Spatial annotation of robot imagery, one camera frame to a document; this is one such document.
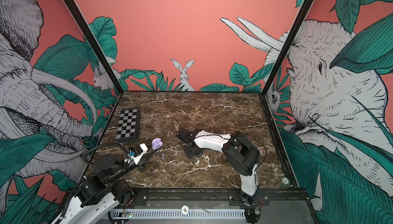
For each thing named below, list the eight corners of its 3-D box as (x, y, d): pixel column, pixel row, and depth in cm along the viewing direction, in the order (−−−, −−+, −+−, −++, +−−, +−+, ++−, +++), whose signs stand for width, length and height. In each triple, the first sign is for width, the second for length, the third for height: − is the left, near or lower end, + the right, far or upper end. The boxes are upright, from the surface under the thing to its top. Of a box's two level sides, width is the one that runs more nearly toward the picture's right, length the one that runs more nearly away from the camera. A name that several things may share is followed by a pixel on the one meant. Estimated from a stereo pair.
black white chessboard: (117, 143, 94) (115, 140, 91) (122, 112, 110) (120, 108, 107) (138, 140, 96) (136, 136, 93) (140, 109, 112) (138, 106, 109)
